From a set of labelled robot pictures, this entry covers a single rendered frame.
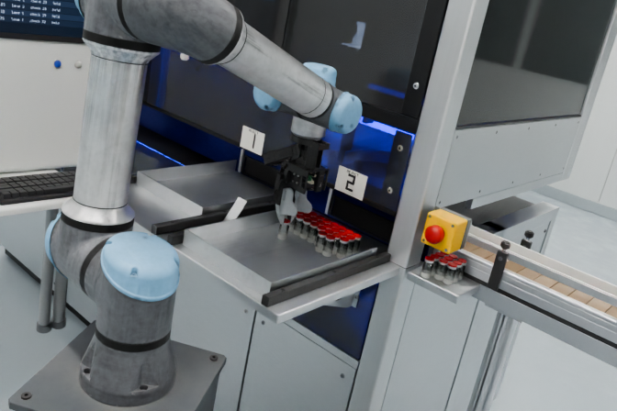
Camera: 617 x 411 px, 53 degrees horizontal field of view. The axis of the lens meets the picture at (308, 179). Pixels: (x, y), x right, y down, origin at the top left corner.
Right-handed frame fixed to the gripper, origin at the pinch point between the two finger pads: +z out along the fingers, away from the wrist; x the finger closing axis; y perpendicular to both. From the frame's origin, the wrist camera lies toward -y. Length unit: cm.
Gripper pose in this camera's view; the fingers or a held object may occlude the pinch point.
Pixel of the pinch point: (284, 216)
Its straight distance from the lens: 142.8
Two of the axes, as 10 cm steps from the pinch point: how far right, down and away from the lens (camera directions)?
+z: -1.8, 9.4, 3.0
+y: 7.3, 3.3, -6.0
